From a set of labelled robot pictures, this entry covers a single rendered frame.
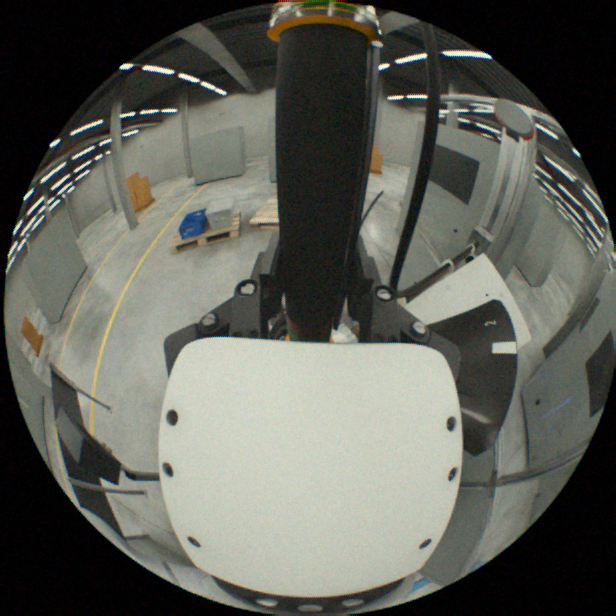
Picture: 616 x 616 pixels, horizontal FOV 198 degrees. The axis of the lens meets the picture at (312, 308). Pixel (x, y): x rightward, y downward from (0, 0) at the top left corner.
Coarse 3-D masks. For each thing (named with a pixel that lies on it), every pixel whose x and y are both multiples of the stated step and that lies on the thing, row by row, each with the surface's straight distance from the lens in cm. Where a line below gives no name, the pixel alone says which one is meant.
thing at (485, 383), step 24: (480, 312) 31; (504, 312) 30; (456, 336) 26; (480, 336) 26; (504, 336) 26; (480, 360) 23; (504, 360) 23; (456, 384) 20; (480, 384) 21; (504, 384) 21; (480, 408) 19; (504, 408) 20; (480, 432) 19
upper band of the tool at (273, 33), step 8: (280, 8) 10; (304, 8) 9; (312, 8) 9; (320, 8) 9; (328, 8) 9; (360, 8) 10; (304, 16) 9; (312, 16) 9; (320, 16) 9; (328, 16) 9; (280, 24) 9; (288, 24) 9; (296, 24) 9; (344, 24) 9; (352, 24) 9; (360, 24) 9; (376, 24) 10; (272, 32) 10; (280, 32) 12; (368, 32) 10; (376, 32) 10; (368, 40) 12; (376, 40) 10
